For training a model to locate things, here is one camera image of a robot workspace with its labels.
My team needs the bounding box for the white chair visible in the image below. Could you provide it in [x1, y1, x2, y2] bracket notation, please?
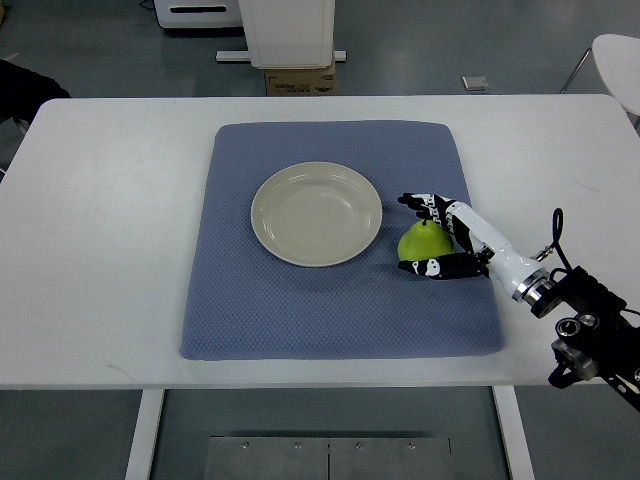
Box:
[560, 34, 640, 122]

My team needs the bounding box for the white base bar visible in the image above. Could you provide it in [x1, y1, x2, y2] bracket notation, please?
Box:
[215, 50, 347, 63]

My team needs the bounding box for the white left table leg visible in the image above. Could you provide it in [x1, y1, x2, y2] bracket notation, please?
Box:
[125, 389, 165, 480]

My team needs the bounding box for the blue textured mat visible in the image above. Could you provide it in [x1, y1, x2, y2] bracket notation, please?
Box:
[180, 120, 504, 360]

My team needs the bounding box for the white right table leg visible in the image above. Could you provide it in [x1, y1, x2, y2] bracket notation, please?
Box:
[491, 386, 535, 480]

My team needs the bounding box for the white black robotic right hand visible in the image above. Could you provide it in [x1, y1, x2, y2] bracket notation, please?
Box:
[398, 193, 552, 305]

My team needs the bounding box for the green pear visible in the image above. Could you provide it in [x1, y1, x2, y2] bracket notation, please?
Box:
[397, 220, 455, 261]

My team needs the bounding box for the beige round plate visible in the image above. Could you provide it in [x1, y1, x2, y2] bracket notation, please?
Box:
[250, 162, 383, 267]

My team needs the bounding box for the white appliance with slot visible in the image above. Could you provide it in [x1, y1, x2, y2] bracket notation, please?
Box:
[153, 0, 242, 29]

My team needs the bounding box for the white cabinet panel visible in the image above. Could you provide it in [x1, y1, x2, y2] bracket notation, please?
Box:
[239, 0, 335, 70]

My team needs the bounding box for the black object at left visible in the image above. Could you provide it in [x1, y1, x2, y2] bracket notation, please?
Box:
[1, 60, 71, 123]

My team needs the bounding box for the grey floor outlet plate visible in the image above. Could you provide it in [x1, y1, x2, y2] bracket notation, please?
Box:
[461, 75, 489, 92]

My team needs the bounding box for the brown cardboard box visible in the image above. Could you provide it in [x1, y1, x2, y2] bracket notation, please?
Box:
[264, 62, 337, 97]

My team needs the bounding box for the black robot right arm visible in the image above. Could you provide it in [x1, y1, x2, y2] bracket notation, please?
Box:
[525, 208, 639, 409]

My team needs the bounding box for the white table leg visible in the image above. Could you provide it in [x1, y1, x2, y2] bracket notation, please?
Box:
[125, 389, 165, 480]
[491, 386, 535, 480]

